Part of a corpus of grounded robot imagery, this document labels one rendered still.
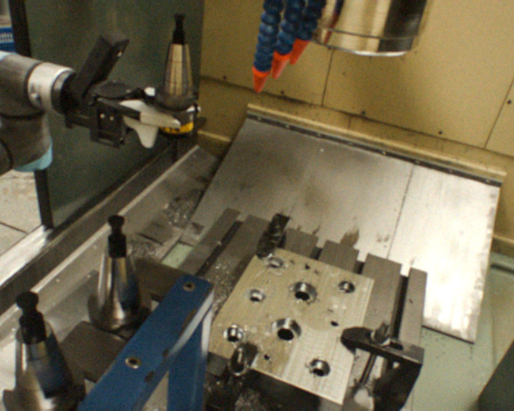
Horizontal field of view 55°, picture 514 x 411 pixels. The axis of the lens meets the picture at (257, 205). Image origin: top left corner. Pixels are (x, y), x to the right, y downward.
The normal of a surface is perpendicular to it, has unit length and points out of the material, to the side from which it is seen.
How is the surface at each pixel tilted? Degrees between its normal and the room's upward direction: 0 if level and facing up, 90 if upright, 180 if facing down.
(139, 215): 17
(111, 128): 90
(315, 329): 0
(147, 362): 0
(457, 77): 90
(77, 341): 0
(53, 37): 90
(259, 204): 24
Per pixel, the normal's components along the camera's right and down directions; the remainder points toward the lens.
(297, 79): -0.35, 0.49
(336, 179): -0.04, -0.55
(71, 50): 0.93, 0.29
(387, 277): 0.12, -0.82
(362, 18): -0.08, 0.55
